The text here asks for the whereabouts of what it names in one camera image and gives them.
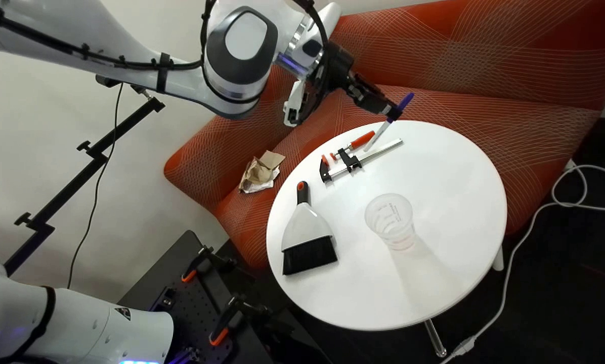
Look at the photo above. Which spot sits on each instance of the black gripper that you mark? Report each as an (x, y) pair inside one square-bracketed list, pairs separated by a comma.
[(339, 67)]

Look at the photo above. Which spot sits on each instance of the white marker with blue cap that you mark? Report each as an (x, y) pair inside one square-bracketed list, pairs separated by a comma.
[(380, 132)]

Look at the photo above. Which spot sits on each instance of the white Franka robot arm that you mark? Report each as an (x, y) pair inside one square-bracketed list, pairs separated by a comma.
[(241, 52)]

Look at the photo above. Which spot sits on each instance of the clear plastic cup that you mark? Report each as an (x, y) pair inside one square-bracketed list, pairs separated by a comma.
[(390, 219)]

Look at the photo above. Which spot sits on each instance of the orange fabric sofa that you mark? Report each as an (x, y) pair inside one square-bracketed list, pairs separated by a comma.
[(484, 67)]

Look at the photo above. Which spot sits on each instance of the crumpled brown paper wrapper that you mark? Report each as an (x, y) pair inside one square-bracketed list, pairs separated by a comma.
[(262, 172)]

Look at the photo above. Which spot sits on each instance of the white brush with black bristles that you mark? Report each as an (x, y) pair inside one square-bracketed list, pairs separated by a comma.
[(305, 235)]

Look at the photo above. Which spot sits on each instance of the white round table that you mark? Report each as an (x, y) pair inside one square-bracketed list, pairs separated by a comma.
[(394, 284)]

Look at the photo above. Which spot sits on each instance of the black clamp with orange grip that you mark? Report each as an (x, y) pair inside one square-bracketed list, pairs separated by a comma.
[(224, 323), (197, 264)]

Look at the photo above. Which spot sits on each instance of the black stereo camera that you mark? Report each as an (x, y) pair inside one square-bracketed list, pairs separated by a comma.
[(112, 81)]

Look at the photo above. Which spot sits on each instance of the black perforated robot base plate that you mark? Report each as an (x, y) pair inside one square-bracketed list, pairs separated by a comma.
[(192, 303)]

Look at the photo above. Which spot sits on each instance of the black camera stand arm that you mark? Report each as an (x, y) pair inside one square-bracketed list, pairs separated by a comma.
[(80, 176)]

